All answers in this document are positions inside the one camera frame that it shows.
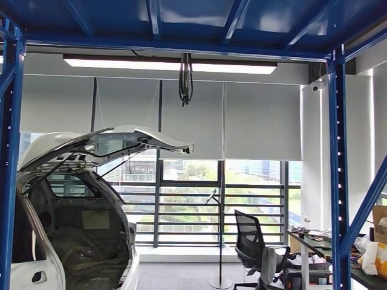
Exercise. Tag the blue steel shelf rack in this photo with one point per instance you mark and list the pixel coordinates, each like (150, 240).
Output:
(151, 46)

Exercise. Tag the dark workbench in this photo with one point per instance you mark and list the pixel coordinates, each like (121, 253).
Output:
(355, 277)

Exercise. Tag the pale grey roller blind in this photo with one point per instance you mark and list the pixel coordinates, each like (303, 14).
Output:
(263, 124)
(205, 124)
(54, 104)
(127, 104)

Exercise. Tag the white car tailgate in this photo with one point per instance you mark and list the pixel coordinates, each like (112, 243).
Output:
(163, 140)

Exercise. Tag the black mesh office chair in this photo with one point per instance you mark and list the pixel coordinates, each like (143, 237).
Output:
(246, 234)

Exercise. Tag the long ceiling light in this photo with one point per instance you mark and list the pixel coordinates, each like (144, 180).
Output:
(121, 64)

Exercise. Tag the black floor lamp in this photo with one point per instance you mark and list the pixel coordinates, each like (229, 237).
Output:
(221, 283)

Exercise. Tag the grey jacket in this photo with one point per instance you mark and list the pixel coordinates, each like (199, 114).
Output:
(268, 264)

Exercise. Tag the black equipment case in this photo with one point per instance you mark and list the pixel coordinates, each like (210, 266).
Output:
(302, 280)

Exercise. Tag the white car body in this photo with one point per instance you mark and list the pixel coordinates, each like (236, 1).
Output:
(27, 276)

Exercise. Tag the white yellow plastic bag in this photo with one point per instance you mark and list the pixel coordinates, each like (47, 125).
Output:
(370, 260)

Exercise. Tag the cardboard box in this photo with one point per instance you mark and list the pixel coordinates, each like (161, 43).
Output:
(379, 232)

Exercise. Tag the grey window guard rail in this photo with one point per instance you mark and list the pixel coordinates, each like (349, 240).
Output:
(193, 224)

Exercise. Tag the white security camera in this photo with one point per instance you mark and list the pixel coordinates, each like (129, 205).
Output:
(317, 87)

